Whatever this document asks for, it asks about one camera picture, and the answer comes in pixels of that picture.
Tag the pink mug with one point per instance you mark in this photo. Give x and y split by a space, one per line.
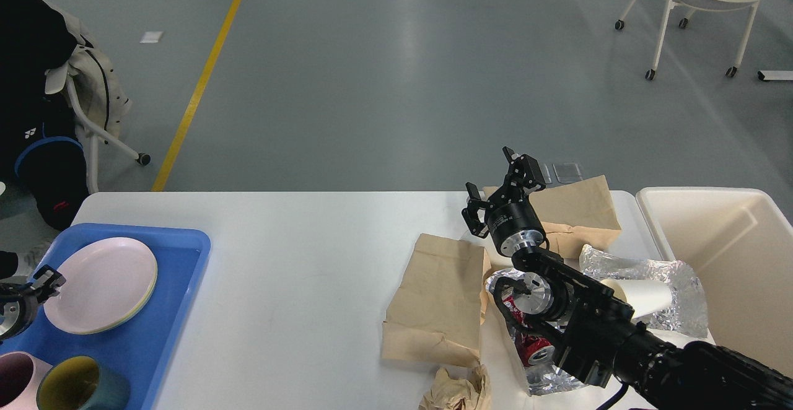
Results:
21 374

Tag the yellow plate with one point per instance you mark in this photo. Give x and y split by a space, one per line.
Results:
114 292

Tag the aluminium foil under can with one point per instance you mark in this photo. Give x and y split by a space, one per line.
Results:
541 379

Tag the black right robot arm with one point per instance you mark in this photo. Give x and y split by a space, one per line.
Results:
590 328

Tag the crushed red soda can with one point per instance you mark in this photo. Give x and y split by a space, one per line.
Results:
532 350

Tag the crumpled brown paper ball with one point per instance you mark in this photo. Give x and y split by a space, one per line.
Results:
471 392

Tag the beige plastic bin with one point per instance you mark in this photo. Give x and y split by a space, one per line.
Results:
740 246

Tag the white paper cup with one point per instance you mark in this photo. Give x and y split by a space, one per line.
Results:
646 296

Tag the white floor label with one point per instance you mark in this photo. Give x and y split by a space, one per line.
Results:
151 37

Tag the flat brown paper bag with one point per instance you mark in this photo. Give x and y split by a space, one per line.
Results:
436 312

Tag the pink plate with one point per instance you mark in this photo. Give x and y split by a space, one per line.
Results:
63 310

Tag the person in black clothes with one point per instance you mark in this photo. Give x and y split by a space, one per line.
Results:
39 143

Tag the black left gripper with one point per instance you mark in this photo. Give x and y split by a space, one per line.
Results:
20 303

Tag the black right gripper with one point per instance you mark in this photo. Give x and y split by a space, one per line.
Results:
509 216

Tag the dark teal mug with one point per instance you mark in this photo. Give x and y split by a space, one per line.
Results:
82 382

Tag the white bar on floor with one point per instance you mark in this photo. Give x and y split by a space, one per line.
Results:
775 75

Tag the brown paper bag rear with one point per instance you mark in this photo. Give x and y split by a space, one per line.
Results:
577 214

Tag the crumpled aluminium foil right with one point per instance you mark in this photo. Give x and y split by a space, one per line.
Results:
686 313

